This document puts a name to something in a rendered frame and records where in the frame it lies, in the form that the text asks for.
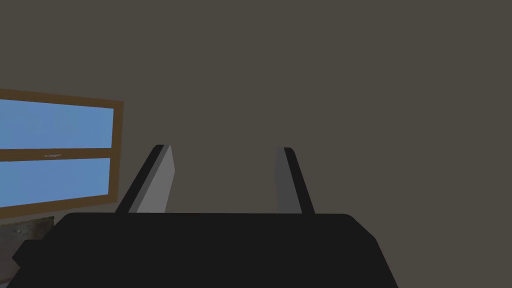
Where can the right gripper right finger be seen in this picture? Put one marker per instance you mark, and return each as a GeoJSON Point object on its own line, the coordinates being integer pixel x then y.
{"type": "Point", "coordinates": [291, 186]}

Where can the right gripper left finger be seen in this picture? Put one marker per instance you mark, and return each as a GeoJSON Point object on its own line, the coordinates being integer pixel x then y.
{"type": "Point", "coordinates": [154, 184]}

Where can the brown framed window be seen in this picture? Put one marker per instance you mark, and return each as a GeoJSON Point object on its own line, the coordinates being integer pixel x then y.
{"type": "Point", "coordinates": [56, 152]}

